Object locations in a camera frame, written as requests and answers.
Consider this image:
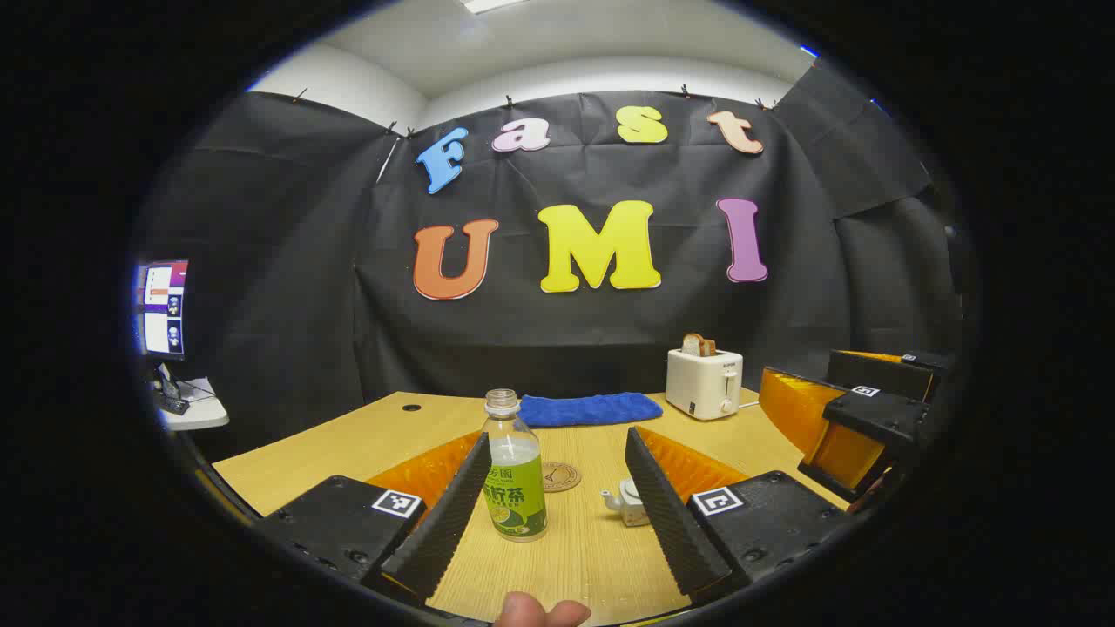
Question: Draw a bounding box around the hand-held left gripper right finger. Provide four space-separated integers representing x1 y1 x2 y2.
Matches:
624 425 853 602

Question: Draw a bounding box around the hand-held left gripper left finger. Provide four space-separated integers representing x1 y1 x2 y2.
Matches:
257 429 494 608

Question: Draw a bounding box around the white ceramic teacup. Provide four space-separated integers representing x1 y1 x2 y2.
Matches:
600 477 652 528

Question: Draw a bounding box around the green label water bottle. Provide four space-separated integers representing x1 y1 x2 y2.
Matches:
482 388 548 543

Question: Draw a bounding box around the white toaster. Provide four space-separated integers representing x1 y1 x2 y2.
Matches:
666 347 744 421

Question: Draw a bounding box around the blue towel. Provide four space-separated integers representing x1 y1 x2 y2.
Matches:
519 392 664 428

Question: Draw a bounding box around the white side desk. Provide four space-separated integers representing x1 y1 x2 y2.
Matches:
159 376 230 432

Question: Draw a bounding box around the computer monitor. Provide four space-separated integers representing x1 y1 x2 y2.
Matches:
135 259 190 361

